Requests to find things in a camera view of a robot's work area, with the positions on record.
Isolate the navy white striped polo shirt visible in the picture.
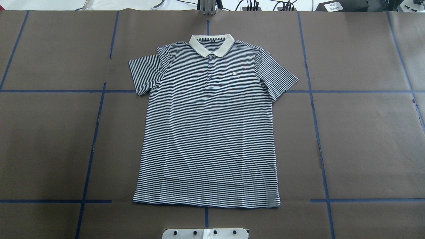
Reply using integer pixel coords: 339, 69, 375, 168
128, 34, 298, 208

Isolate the black device with label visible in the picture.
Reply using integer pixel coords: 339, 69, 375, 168
314, 0, 387, 12

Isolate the aluminium frame post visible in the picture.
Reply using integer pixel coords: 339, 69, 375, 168
197, 0, 216, 16

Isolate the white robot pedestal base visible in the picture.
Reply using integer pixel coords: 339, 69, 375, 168
162, 228, 250, 239

